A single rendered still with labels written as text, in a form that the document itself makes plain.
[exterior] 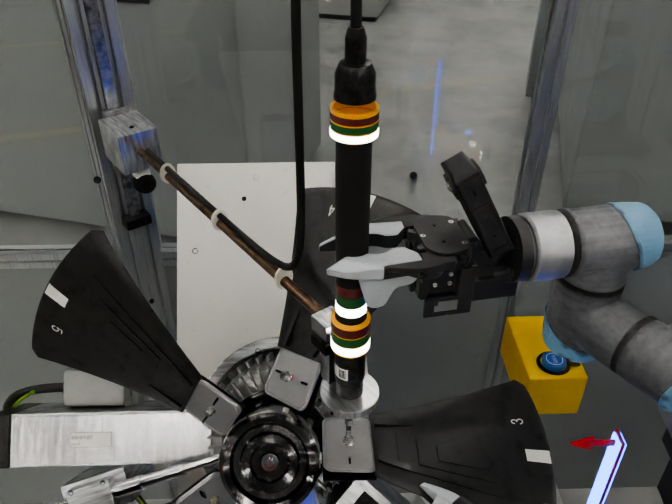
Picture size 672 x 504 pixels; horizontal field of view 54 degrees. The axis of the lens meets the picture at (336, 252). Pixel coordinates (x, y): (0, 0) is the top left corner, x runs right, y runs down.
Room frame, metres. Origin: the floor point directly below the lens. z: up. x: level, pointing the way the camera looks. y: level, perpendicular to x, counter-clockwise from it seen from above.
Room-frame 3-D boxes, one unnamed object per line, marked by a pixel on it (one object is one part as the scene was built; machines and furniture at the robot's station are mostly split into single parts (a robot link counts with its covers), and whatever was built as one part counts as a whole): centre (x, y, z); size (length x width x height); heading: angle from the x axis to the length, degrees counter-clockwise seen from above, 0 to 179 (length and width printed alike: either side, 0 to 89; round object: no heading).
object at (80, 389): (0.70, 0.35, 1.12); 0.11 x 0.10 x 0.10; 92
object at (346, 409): (0.54, -0.01, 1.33); 0.09 x 0.07 x 0.10; 37
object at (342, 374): (0.54, -0.02, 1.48); 0.04 x 0.04 x 0.46
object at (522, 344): (0.84, -0.37, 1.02); 0.16 x 0.10 x 0.11; 2
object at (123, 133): (1.04, 0.36, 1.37); 0.10 x 0.07 x 0.08; 37
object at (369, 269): (0.51, -0.04, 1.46); 0.09 x 0.03 x 0.06; 110
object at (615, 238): (0.59, -0.29, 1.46); 0.11 x 0.08 x 0.09; 102
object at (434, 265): (0.52, -0.08, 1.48); 0.09 x 0.05 x 0.02; 110
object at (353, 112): (0.54, -0.02, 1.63); 0.04 x 0.04 x 0.03
